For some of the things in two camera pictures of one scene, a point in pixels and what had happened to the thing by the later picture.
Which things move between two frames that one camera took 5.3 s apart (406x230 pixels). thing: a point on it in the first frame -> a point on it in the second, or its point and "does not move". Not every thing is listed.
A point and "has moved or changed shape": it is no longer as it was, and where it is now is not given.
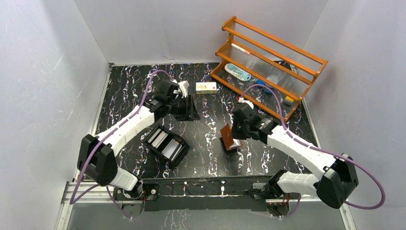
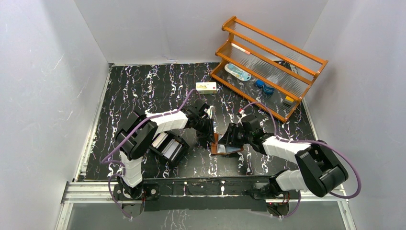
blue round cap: x=259 y=82 does not move
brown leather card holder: x=226 y=132 has moved or changed shape
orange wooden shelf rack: x=267 y=72 does not move
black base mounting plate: x=206 y=193 does not move
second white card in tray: x=172 y=149 does not move
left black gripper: x=189 y=108 -> x=207 y=130
